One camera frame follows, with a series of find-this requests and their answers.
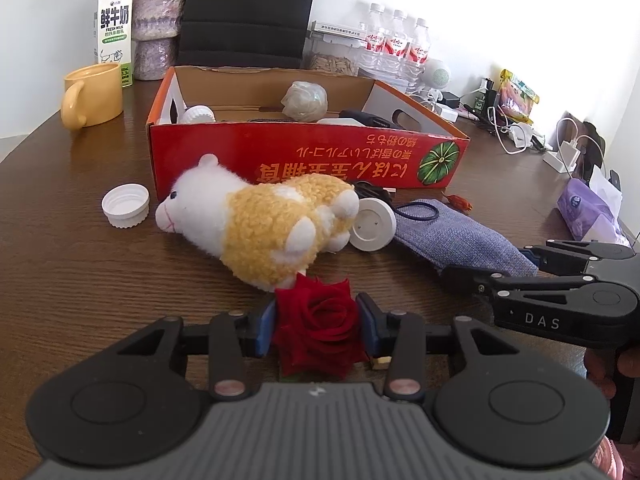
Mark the red rose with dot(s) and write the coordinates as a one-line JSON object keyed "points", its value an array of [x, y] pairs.
{"points": [[320, 325]]}

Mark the black adapter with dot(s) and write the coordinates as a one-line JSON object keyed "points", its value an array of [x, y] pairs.
{"points": [[452, 97]]}

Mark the milk carton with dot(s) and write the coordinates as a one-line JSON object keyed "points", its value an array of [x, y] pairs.
{"points": [[112, 25]]}

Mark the white charger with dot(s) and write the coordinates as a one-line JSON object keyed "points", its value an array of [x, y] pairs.
{"points": [[447, 112]]}

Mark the crumpled plastic bag ball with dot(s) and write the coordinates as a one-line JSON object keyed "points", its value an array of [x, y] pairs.
{"points": [[304, 101]]}

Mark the red cardboard box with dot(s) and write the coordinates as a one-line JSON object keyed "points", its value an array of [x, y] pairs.
{"points": [[300, 160]]}

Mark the white round speaker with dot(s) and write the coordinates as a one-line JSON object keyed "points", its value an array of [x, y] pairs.
{"points": [[439, 74]]}

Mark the colourful snack packet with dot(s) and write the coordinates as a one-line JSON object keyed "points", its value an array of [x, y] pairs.
{"points": [[517, 95]]}

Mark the white round disc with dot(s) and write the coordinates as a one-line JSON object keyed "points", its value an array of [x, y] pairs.
{"points": [[372, 222]]}

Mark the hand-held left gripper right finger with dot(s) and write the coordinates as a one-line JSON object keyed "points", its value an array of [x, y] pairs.
{"points": [[367, 330]]}

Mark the white plastic bottle cap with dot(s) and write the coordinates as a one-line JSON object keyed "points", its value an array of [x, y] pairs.
{"points": [[197, 115], [125, 205]]}

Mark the small red orange trinket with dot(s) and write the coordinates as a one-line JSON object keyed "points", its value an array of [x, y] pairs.
{"points": [[462, 203]]}

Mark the clear seed container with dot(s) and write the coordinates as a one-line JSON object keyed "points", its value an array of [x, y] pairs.
{"points": [[330, 62]]}

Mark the yellow and white plush sheep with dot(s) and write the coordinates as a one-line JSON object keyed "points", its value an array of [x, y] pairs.
{"points": [[270, 225]]}

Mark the black upright device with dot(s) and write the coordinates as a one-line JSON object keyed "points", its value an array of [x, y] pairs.
{"points": [[487, 95]]}

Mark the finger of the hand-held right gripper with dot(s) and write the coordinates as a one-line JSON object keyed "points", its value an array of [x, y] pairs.
{"points": [[465, 277], [533, 258]]}

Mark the white power adapter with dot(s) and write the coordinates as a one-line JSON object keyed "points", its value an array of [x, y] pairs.
{"points": [[560, 157]]}

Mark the yellow mug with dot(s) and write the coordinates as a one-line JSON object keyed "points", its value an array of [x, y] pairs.
{"points": [[95, 95]]}

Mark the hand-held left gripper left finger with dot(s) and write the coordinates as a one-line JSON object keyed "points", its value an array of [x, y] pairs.
{"points": [[265, 332]]}

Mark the purple tissue pack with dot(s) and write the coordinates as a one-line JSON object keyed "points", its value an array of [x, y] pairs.
{"points": [[585, 205]]}

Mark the person's right hand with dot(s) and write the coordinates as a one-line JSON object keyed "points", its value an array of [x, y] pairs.
{"points": [[599, 370]]}

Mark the water bottle red label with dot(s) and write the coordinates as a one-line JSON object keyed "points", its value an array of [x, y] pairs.
{"points": [[417, 52], [372, 35], [395, 42]]}

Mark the small wooden block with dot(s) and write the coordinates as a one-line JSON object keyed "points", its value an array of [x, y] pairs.
{"points": [[381, 361]]}

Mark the purple textured vase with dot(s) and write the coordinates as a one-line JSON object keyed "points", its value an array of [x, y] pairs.
{"points": [[155, 15]]}

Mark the blue-grey linen pouch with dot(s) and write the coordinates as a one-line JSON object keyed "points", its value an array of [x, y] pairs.
{"points": [[465, 240]]}

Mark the black paper bag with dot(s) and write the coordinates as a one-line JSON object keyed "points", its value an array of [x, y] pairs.
{"points": [[245, 15]]}

